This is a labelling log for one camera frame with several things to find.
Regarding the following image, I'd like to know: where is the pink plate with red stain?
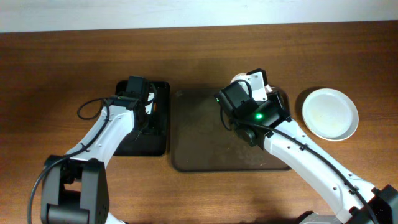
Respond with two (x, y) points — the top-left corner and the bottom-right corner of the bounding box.
(231, 71), (272, 93)

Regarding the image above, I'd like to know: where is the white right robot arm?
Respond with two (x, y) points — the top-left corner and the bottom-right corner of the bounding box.
(231, 69), (397, 223)

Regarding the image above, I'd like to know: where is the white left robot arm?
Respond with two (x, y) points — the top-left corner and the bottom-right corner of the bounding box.
(32, 82), (157, 223)

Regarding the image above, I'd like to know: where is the black small tray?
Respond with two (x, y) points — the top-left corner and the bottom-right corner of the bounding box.
(114, 81), (170, 156)

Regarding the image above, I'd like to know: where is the brown serving tray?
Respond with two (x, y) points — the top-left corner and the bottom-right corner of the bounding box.
(170, 89), (290, 172)

